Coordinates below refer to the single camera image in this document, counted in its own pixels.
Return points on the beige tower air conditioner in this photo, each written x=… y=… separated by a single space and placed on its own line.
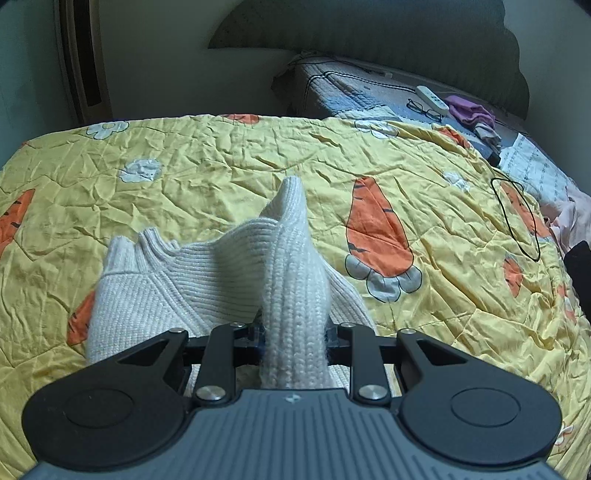
x=74 y=69

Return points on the grey quilted pillow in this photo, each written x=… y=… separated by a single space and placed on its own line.
x=332 y=92

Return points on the pink cloth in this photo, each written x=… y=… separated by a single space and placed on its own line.
x=572 y=217

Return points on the white power strip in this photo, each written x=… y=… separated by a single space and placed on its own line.
x=431 y=98

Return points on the beige cloth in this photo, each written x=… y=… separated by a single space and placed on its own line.
x=489 y=134

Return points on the dark grey scalloped headboard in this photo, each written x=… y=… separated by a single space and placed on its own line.
x=369 y=32

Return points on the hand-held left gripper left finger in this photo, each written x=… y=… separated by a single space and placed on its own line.
x=244 y=341

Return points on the black frame eyeglasses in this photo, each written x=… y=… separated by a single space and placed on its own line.
x=431 y=113

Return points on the purple cloth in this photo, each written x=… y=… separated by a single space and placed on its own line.
x=466 y=110

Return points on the yellow carrot print blanket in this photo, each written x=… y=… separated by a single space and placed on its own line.
x=231 y=152

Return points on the white patterned sheet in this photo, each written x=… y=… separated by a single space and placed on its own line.
x=531 y=161

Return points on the black cloth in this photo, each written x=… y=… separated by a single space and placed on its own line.
x=581 y=272

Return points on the cream knit sweater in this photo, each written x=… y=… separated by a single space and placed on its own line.
x=286 y=277

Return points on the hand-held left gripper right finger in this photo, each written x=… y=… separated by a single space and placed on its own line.
x=339 y=341

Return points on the small black object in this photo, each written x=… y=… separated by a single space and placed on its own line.
x=493 y=157

